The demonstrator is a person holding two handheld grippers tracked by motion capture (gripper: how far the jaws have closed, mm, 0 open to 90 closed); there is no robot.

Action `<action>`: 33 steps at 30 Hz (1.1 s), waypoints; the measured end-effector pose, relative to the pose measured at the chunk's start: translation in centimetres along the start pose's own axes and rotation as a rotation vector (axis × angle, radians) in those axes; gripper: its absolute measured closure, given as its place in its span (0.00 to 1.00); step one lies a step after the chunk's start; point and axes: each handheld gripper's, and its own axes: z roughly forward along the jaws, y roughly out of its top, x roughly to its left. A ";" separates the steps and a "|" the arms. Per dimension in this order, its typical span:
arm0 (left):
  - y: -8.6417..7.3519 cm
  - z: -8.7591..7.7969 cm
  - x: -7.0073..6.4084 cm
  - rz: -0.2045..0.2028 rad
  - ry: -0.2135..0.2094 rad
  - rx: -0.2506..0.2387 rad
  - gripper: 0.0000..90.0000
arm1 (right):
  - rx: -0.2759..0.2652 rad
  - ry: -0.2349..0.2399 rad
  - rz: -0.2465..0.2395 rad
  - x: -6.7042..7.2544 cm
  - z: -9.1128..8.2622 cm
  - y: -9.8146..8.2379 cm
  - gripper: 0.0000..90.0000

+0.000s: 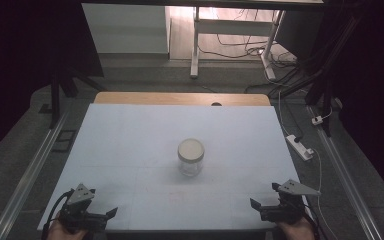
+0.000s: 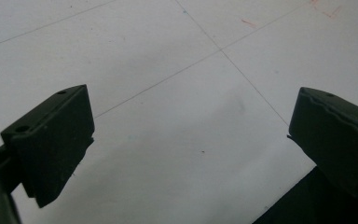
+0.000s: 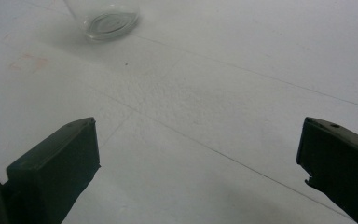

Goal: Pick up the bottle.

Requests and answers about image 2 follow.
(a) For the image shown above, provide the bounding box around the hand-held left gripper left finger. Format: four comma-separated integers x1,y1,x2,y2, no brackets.
0,84,96,209

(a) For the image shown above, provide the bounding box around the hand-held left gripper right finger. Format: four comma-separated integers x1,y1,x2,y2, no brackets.
286,86,358,200

